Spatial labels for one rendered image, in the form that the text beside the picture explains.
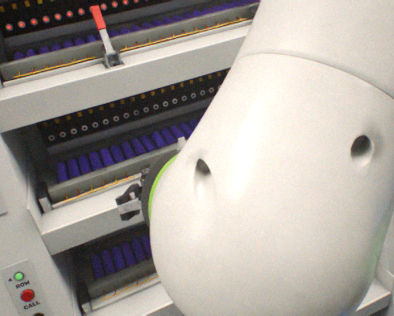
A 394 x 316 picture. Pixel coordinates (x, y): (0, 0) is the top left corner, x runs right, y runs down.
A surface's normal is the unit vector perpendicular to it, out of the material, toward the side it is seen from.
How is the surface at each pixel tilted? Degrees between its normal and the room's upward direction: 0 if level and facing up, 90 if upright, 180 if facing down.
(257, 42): 45
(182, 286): 83
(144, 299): 17
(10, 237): 90
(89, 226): 108
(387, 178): 91
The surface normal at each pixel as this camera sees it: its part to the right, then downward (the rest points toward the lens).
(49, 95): 0.38, 0.46
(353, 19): -0.21, -0.17
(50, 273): 0.32, 0.18
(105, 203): -0.14, -0.83
